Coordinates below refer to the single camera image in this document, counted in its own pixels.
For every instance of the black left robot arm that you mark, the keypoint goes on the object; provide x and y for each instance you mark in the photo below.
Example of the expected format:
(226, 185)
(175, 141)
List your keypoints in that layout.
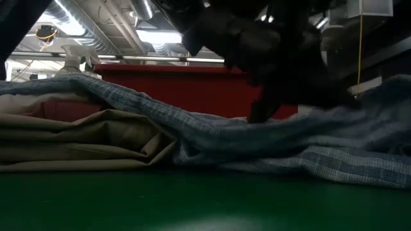
(19, 29)

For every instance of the red plastic laundry bin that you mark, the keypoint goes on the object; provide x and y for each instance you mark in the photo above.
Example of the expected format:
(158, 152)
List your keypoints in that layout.
(192, 90)

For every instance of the maroon garment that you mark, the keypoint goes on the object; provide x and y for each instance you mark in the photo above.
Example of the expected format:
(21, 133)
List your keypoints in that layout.
(64, 112)

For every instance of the round silver duct pipe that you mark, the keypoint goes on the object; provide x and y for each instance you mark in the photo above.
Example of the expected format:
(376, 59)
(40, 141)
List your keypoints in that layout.
(143, 9)

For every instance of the silver ventilation duct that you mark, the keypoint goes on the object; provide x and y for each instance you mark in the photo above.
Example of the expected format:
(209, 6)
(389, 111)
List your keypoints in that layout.
(83, 29)

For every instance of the khaki trousers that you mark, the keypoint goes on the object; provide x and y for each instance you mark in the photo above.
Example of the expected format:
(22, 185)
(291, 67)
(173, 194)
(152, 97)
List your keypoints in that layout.
(80, 144)

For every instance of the bright ceiling light panel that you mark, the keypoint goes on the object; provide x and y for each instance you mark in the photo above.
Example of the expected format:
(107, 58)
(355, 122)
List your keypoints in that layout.
(160, 37)

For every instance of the clear plastic spray bottle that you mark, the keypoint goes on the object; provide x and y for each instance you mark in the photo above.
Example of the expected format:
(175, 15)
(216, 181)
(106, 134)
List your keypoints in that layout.
(75, 59)

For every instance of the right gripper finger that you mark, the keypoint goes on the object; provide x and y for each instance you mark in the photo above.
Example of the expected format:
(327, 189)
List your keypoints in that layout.
(261, 109)

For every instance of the blue striped shirt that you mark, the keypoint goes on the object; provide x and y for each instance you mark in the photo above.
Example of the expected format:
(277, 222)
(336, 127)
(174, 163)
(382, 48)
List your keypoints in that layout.
(289, 144)

